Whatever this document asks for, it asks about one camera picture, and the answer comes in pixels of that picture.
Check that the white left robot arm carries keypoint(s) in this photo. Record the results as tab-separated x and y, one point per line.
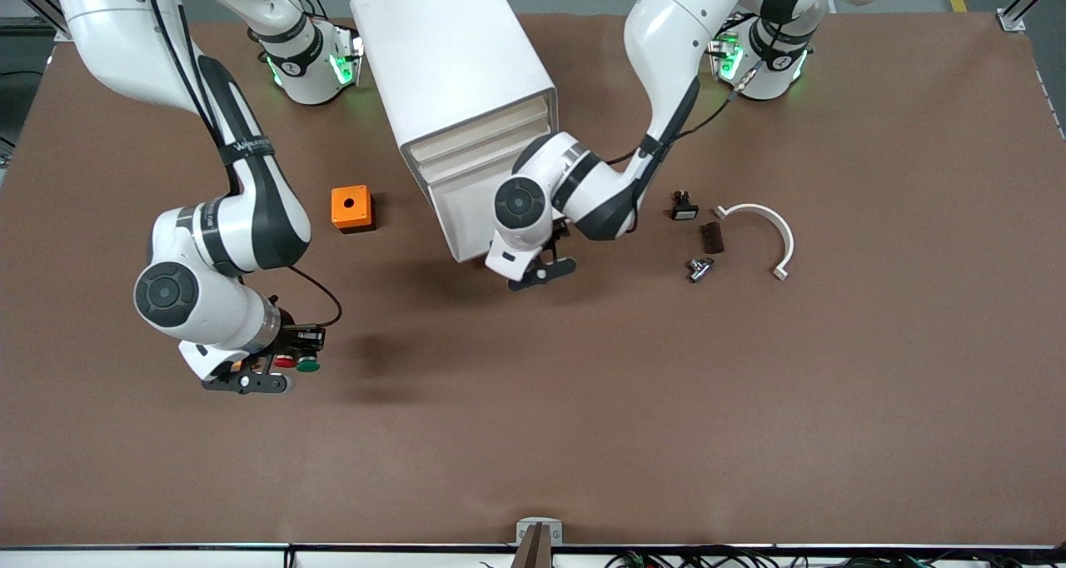
666	35

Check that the yellow push button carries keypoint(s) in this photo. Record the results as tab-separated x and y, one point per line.
247	366

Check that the grey metal table bracket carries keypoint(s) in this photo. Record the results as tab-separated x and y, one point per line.
525	528

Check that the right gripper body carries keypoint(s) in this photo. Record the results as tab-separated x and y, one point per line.
293	336

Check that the dark brown ribbed block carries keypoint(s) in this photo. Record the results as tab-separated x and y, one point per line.
712	237

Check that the white square push button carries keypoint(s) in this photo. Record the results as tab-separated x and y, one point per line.
684	211

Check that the green push button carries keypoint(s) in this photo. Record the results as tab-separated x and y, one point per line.
308	366

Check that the red push button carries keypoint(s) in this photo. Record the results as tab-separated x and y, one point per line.
286	361

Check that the white semicircular pipe clamp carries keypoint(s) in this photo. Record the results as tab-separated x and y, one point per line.
787	239

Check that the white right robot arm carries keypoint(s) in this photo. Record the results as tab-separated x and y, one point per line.
250	218

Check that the silver metal bolt with nut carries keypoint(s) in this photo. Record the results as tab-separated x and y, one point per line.
698	270

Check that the white table edge rail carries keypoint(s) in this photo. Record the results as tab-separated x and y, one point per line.
166	558

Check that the orange box with hole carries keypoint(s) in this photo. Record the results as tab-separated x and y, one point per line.
350	206

